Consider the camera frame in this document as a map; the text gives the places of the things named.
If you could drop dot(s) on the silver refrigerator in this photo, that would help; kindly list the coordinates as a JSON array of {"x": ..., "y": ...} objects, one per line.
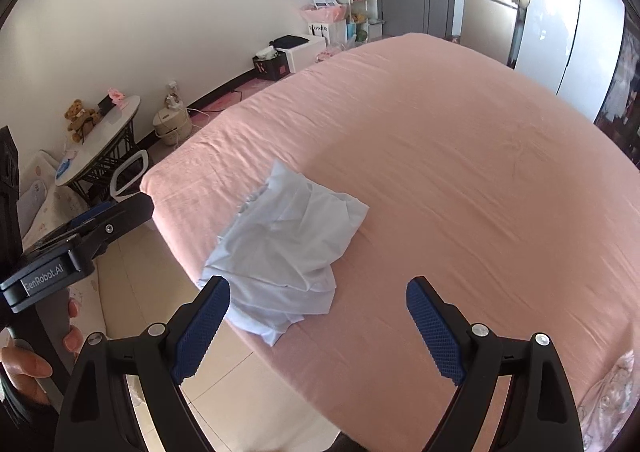
[{"x": 487, "y": 12}]

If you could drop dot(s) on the white wardrobe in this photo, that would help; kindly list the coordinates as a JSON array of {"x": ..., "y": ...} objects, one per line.
[{"x": 565, "y": 17}]

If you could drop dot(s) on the brown teddy bear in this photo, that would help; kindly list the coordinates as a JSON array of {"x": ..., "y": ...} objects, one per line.
[{"x": 80, "y": 120}]

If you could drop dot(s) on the person's left hand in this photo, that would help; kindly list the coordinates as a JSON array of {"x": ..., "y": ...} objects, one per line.
[{"x": 25, "y": 367}]

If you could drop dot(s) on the bed with pink sheet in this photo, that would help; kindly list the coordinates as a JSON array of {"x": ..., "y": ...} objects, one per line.
[{"x": 450, "y": 182}]

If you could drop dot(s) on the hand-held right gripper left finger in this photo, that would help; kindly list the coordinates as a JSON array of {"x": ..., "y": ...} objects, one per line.
[{"x": 200, "y": 332}]

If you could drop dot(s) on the blue and white round item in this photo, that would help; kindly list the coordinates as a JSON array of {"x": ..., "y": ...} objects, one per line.
[{"x": 65, "y": 170}]

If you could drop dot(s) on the white wastebasket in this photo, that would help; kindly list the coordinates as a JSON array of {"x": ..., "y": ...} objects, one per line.
[{"x": 114, "y": 177}]

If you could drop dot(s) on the white paper bag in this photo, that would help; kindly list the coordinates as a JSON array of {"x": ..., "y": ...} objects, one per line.
[{"x": 337, "y": 31}]

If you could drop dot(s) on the cream rice cooker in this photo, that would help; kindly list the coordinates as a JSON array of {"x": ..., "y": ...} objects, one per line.
[{"x": 170, "y": 127}]

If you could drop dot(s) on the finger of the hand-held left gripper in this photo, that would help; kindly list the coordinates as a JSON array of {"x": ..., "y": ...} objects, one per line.
[
  {"x": 95, "y": 216},
  {"x": 115, "y": 224}
]

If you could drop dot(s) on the black crate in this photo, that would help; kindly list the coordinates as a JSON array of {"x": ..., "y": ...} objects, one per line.
[{"x": 270, "y": 68}]

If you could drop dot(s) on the cream printed cushion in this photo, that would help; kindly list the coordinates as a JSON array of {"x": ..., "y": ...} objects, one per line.
[{"x": 50, "y": 202}]

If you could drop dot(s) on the dark open closet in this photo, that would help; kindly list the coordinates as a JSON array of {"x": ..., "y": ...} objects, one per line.
[{"x": 622, "y": 102}]

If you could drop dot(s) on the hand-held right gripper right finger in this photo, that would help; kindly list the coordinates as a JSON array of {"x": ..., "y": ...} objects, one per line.
[{"x": 435, "y": 332}]

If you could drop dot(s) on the black folded cloth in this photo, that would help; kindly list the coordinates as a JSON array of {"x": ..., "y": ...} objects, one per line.
[{"x": 290, "y": 41}]

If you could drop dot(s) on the small pink toy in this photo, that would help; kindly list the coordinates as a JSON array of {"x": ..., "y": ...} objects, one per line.
[{"x": 116, "y": 97}]

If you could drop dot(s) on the white storage box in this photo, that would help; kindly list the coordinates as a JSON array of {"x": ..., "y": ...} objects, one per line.
[{"x": 305, "y": 57}]

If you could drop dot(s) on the printed quilt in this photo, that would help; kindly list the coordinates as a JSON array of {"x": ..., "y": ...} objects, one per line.
[{"x": 607, "y": 402}]

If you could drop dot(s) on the round white side table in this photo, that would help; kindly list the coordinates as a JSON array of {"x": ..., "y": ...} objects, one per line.
[{"x": 107, "y": 132}]

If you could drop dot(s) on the white sleeveless shirt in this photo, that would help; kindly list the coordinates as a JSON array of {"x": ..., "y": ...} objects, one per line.
[{"x": 290, "y": 242}]

